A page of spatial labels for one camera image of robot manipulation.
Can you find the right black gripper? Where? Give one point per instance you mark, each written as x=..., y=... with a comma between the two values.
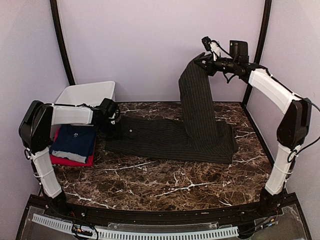
x=209, y=66

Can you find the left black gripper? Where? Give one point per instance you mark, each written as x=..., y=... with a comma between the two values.
x=117, y=133

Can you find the navy blue t-shirt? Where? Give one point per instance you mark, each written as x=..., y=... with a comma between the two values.
x=75, y=142

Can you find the black clothes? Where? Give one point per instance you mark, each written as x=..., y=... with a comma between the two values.
x=197, y=137

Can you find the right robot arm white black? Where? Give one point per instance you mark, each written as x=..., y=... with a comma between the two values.
x=296, y=110

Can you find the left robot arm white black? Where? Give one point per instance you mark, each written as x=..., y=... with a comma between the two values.
x=35, y=133

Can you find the white plastic bin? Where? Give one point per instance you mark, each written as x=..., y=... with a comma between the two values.
x=91, y=94

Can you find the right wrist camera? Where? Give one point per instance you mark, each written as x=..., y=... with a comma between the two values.
x=212, y=46

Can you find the right black frame post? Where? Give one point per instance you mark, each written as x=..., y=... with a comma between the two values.
x=260, y=46

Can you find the black frame post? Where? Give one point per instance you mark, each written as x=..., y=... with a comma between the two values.
x=260, y=46
x=61, y=42

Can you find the left black frame post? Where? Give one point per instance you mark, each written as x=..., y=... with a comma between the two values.
x=61, y=42

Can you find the black curved front rail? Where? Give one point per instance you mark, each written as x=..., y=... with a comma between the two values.
x=241, y=215

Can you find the white slotted cable duct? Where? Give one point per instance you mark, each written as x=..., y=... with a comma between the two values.
x=117, y=231

